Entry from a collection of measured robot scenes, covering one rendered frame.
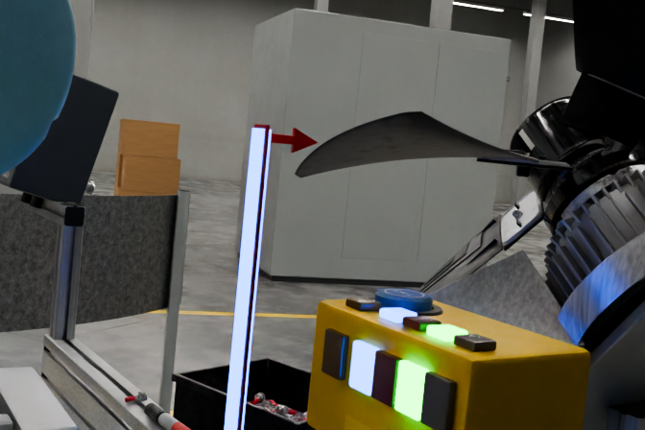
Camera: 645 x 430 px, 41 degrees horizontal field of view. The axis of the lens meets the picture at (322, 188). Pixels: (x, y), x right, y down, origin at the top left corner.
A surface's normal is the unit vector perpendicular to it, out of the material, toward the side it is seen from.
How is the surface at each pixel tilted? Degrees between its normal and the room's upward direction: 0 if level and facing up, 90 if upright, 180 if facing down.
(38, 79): 98
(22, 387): 0
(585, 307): 96
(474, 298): 55
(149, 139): 90
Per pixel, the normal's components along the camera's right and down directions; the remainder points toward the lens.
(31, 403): 0.10, -0.99
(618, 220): -0.58, -0.42
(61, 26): 0.91, 0.23
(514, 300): -0.25, -0.55
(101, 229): 0.80, 0.11
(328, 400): -0.84, -0.05
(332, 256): 0.30, 0.08
